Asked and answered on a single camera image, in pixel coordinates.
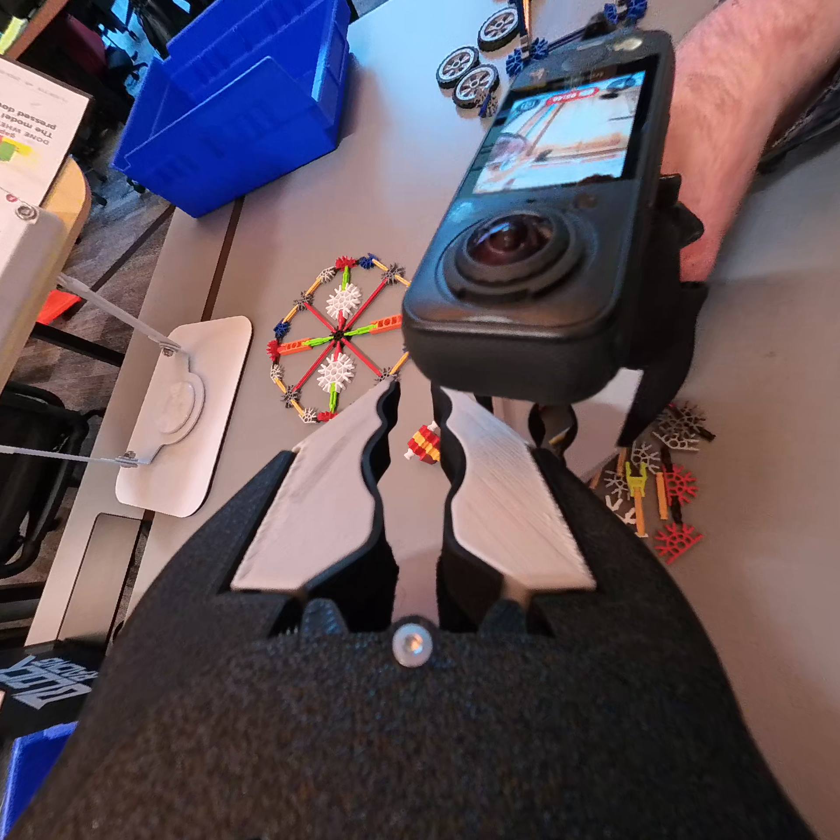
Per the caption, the red yellow connector cluster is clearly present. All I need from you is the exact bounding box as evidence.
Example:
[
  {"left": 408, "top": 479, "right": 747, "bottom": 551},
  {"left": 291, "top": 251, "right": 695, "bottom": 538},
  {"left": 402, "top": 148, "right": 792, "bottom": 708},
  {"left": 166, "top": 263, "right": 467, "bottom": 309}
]
[{"left": 406, "top": 422, "right": 442, "bottom": 464}]

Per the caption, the curved wooden desk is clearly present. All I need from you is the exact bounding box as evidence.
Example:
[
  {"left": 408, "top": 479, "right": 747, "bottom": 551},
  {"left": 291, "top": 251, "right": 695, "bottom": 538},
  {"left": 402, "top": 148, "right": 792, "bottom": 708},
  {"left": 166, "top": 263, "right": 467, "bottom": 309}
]
[{"left": 36, "top": 156, "right": 93, "bottom": 266}]

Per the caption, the white flat stand base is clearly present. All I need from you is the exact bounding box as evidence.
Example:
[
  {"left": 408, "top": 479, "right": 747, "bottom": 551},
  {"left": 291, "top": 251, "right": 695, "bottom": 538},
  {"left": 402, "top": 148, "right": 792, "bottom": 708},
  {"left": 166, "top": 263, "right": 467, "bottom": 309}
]
[{"left": 115, "top": 315, "right": 255, "bottom": 519}]

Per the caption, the white printed instruction card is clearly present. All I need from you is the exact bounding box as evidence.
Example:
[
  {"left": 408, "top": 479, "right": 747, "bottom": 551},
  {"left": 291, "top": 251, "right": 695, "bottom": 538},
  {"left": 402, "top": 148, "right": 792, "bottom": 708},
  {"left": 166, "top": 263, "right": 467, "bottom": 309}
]
[{"left": 0, "top": 58, "right": 94, "bottom": 206}]

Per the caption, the black chair frame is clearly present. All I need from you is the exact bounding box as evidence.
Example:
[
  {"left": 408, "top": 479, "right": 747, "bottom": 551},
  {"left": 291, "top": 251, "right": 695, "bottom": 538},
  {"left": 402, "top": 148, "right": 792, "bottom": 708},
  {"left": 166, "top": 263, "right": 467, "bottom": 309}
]
[{"left": 0, "top": 386, "right": 89, "bottom": 580}]

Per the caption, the person's right forearm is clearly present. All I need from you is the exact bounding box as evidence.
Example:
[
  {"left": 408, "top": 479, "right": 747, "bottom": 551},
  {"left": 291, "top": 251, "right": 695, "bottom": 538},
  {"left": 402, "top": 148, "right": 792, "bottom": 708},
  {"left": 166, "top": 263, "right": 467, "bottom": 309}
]
[{"left": 663, "top": 0, "right": 840, "bottom": 284}]

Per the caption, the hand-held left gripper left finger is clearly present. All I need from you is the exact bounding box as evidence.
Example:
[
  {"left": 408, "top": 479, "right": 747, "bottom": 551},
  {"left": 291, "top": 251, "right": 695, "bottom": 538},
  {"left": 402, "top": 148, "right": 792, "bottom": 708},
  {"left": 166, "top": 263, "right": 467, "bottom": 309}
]
[{"left": 230, "top": 379, "right": 403, "bottom": 593}]

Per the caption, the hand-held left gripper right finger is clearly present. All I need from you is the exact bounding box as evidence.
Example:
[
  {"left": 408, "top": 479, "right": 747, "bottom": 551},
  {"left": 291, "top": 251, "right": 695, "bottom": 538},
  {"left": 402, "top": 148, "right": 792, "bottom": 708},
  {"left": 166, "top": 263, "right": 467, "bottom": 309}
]
[{"left": 433, "top": 386, "right": 598, "bottom": 599}]

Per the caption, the colourful toy wheel model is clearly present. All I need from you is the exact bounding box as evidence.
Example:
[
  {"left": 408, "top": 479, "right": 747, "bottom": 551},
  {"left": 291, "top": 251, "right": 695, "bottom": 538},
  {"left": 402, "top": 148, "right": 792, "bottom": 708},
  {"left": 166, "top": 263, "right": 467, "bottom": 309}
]
[{"left": 266, "top": 252, "right": 412, "bottom": 424}]

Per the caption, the black printed cardboard box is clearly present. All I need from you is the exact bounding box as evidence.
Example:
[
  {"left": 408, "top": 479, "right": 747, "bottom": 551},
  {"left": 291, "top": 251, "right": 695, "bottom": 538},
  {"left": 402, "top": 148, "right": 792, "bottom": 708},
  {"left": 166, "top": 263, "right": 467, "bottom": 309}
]
[{"left": 0, "top": 646, "right": 101, "bottom": 732}]

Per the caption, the toy model with black wheels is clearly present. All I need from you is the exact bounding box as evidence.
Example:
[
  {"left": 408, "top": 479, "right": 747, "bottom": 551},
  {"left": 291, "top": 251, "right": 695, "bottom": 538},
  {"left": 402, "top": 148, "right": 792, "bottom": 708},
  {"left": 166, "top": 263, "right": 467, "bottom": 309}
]
[{"left": 435, "top": 0, "right": 651, "bottom": 120}]

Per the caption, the pale grey board panel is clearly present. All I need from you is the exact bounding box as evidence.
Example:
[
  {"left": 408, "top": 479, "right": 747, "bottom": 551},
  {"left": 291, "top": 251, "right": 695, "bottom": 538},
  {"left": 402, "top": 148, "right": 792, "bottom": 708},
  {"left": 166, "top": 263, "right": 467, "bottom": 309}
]
[{"left": 0, "top": 206, "right": 71, "bottom": 389}]

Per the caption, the blue ribbed storage bin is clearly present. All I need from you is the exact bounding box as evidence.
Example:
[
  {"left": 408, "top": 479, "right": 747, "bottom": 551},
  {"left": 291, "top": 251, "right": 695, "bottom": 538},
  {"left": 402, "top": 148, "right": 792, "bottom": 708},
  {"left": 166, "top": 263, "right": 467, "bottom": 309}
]
[{"left": 112, "top": 0, "right": 352, "bottom": 219}]

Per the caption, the orange triangular piece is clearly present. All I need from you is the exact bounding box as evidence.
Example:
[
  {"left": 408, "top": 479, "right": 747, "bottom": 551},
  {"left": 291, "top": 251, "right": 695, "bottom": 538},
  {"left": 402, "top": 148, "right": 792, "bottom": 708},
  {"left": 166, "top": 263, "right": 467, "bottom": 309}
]
[{"left": 36, "top": 289, "right": 83, "bottom": 326}]

